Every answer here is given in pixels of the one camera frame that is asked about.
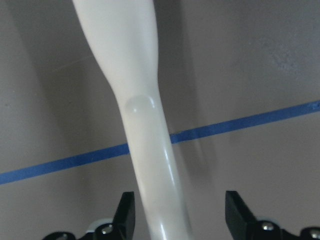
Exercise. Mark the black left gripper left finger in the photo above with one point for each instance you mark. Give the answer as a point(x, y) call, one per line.
point(124, 218)

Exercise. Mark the white hand brush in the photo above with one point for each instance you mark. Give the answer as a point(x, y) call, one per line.
point(123, 37)

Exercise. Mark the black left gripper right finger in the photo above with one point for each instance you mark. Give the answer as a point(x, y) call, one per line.
point(238, 217)

